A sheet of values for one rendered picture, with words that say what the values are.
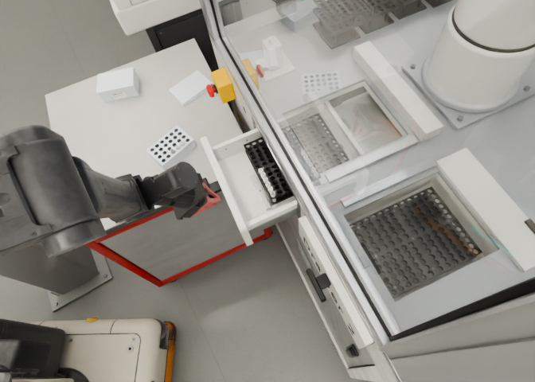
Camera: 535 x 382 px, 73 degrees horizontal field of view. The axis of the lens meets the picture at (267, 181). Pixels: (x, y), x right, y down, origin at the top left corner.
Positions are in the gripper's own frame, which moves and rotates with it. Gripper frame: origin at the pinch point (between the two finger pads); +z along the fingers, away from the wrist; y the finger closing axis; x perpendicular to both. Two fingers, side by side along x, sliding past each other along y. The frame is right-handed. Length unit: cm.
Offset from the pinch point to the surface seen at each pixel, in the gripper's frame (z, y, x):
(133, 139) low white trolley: 1.5, -22.3, 39.8
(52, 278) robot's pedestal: 11, -106, 34
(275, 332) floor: 73, -53, -24
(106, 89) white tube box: -4, -21, 60
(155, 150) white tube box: 1.9, -15.0, 29.4
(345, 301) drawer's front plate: 6.8, 15.0, -34.3
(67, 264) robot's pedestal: 13, -96, 35
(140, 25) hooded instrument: 5, -5, 83
